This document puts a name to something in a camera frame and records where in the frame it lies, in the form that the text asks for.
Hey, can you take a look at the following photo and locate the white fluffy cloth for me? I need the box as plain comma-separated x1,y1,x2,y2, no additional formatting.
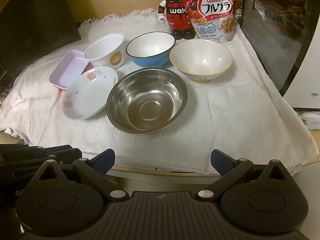
0,9,317,176

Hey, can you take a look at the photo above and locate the white floral plate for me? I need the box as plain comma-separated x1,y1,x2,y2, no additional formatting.
62,66,119,120

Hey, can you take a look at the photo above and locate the dark bulky object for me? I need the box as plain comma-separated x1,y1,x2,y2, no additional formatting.
0,0,82,98

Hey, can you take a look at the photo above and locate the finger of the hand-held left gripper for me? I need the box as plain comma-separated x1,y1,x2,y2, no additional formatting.
0,142,30,155
27,147,82,168

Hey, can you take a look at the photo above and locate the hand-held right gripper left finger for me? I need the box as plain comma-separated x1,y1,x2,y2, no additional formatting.
32,149,128,202

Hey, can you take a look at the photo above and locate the white box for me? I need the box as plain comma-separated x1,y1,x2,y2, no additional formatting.
281,51,320,109

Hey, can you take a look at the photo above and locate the white printed packet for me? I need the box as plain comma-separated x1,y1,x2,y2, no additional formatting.
299,112,320,131

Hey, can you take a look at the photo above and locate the red cereal bag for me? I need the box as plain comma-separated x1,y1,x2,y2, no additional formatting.
178,0,239,43

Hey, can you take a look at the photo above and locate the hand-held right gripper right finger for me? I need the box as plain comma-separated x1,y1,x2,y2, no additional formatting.
197,149,293,202

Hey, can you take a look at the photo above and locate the cream bowl with yellow rim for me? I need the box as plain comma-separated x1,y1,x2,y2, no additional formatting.
169,39,233,83

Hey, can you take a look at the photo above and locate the pink rectangular dish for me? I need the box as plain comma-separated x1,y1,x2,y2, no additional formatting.
49,49,94,91

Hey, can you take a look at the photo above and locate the red and black toy figurine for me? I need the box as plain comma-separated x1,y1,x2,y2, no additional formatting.
158,0,193,40

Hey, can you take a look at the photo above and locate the blue bowl with black rim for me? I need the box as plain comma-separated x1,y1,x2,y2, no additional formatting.
125,32,176,68

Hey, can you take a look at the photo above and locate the white bowl with gold emblem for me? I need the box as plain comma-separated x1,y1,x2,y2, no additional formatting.
84,33,125,70

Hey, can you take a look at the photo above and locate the stainless steel bowl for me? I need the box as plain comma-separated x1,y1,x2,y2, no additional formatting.
106,67,188,135

